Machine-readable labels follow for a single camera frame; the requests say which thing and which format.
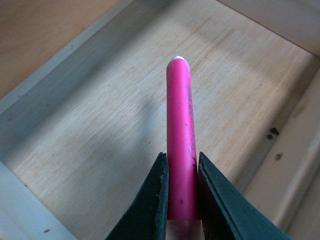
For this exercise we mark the pink highlighter marker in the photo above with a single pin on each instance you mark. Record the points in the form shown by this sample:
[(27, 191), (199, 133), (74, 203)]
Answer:
[(183, 217)]

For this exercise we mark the wooden drawer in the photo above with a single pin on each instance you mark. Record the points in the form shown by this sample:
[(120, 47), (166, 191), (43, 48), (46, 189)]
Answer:
[(77, 146)]

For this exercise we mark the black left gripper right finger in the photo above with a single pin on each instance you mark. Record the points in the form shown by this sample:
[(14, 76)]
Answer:
[(225, 213)]

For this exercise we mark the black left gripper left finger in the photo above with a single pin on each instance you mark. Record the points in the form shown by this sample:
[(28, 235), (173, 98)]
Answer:
[(146, 218)]

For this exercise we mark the wooden nightstand cabinet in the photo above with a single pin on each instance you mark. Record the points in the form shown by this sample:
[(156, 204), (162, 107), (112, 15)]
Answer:
[(33, 31)]

